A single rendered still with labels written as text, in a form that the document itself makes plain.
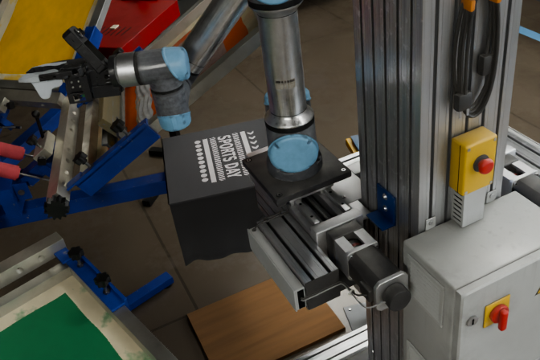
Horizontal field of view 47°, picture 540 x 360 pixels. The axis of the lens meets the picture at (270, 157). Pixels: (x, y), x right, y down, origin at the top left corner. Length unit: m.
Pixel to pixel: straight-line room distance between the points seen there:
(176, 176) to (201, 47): 0.89
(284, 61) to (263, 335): 1.78
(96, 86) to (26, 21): 1.64
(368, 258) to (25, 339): 0.96
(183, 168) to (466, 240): 1.18
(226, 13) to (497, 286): 0.84
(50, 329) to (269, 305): 1.38
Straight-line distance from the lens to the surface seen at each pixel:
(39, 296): 1.99
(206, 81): 1.86
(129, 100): 2.29
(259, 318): 2.98
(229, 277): 3.22
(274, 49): 1.34
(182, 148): 2.45
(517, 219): 1.57
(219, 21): 1.46
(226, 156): 2.34
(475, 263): 1.45
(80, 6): 2.94
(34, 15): 3.05
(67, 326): 1.86
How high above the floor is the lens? 2.23
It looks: 34 degrees down
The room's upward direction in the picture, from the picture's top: 8 degrees counter-clockwise
